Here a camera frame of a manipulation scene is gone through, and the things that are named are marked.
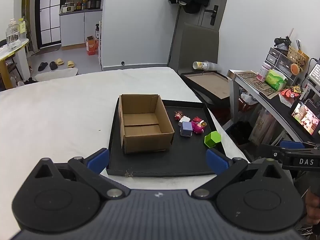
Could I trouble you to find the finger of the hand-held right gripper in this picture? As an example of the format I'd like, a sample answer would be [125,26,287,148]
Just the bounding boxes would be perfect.
[255,141,305,164]

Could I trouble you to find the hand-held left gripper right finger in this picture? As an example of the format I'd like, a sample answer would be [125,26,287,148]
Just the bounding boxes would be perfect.
[191,149,292,200]

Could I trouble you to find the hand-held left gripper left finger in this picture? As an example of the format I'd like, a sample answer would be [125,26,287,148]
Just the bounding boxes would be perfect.
[27,148,130,200]

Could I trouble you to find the green hexagonal block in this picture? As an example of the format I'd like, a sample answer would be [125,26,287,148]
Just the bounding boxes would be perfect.
[204,131,222,148]

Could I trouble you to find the black tray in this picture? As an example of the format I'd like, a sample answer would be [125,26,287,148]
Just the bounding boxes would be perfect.
[106,97,227,177]

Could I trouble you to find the pink bear figurine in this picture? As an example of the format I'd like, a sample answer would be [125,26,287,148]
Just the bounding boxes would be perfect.
[191,122,206,134]

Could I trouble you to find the purple cube toy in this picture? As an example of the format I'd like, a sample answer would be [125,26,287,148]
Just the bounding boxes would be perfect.
[180,121,193,137]

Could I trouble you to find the red figurine with gold mug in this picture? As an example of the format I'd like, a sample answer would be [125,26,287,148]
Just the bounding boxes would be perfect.
[192,116,207,128]

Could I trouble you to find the brown cardboard box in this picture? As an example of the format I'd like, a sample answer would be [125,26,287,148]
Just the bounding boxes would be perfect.
[118,94,175,154]

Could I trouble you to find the person's right hand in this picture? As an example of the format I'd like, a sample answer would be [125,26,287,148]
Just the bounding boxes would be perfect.
[305,189,320,227]

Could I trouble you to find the brown paper bag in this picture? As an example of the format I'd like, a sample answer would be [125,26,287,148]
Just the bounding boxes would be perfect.
[250,105,278,145]

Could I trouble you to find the black trash bin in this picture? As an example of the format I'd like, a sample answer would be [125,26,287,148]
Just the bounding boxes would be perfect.
[229,121,252,145]

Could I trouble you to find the desk with white legs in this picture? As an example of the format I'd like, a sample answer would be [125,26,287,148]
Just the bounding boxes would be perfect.
[227,69,320,143]

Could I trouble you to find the red snack packets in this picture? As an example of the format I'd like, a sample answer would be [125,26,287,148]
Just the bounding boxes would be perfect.
[279,86,303,103]

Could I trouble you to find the red basket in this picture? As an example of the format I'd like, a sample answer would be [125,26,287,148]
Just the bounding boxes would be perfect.
[239,94,258,112]

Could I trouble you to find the green wet wipes pack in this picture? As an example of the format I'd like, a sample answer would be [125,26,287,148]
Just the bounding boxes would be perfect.
[265,69,287,91]

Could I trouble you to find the printed cardboard sheet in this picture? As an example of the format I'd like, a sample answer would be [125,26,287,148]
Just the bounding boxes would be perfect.
[235,71,280,99]

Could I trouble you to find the black framed board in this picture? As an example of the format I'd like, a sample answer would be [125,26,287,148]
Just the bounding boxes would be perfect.
[180,71,232,105]

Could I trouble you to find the pink bottle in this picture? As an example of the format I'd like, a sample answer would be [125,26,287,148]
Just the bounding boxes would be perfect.
[257,62,272,82]

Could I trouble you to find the grey drawer organiser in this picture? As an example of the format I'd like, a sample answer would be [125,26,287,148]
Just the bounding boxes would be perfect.
[265,47,295,78]

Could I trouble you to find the woven basket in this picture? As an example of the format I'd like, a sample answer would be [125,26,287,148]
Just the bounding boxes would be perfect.
[287,45,310,73]

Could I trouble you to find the white floor mat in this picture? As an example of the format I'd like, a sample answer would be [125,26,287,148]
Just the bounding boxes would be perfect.
[34,67,78,82]

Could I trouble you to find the stack of paper cups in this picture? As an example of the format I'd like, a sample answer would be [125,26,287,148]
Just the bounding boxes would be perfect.
[192,60,220,71]

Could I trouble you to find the black toy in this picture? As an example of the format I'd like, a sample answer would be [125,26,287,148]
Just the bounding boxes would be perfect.
[274,36,292,48]

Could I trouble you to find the orange cardboard box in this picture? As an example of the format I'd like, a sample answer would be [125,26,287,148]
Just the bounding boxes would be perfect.
[86,36,97,55]

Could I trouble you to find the grey padded panel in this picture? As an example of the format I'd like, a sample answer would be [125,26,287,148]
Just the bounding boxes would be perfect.
[167,22,220,74]

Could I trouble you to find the white kitchen cabinet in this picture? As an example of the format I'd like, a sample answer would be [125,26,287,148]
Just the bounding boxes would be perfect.
[59,9,103,50]

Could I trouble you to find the round table with yellow legs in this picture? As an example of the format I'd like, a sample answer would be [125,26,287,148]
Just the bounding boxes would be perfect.
[0,38,30,90]

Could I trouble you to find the large clear glass bottle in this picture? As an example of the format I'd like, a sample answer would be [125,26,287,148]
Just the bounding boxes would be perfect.
[5,19,20,52]

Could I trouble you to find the black-framed glass door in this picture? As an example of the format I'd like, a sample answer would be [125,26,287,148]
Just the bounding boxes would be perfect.
[35,0,62,49]

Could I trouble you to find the black door handle lock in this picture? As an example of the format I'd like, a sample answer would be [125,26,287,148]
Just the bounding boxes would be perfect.
[210,5,218,25]

